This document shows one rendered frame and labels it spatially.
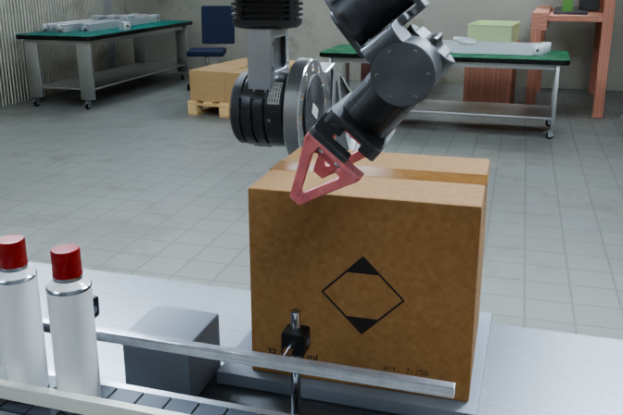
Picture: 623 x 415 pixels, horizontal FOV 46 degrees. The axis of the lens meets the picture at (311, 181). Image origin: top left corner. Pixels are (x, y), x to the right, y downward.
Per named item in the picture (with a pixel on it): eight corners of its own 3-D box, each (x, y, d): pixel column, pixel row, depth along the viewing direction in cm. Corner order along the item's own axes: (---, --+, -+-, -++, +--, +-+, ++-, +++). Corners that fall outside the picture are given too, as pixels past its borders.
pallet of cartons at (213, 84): (273, 121, 695) (273, 75, 682) (184, 116, 721) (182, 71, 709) (311, 99, 811) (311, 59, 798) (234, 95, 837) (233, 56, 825)
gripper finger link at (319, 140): (262, 185, 73) (320, 116, 69) (283, 166, 79) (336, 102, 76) (313, 230, 73) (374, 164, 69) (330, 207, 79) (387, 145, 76)
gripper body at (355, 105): (318, 122, 71) (366, 65, 68) (341, 103, 81) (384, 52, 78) (368, 166, 71) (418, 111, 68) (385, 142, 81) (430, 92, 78)
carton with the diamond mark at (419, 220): (251, 370, 103) (247, 187, 95) (299, 299, 125) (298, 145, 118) (469, 403, 95) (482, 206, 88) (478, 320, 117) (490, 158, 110)
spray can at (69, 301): (49, 411, 88) (31, 253, 83) (74, 388, 93) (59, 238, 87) (86, 419, 87) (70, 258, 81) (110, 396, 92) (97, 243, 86)
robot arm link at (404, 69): (400, -45, 71) (335, 10, 75) (380, -47, 61) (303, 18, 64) (475, 52, 72) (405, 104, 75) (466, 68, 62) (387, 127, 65)
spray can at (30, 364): (-3, 396, 91) (-24, 244, 86) (24, 375, 96) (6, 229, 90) (32, 404, 90) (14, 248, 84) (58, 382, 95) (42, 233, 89)
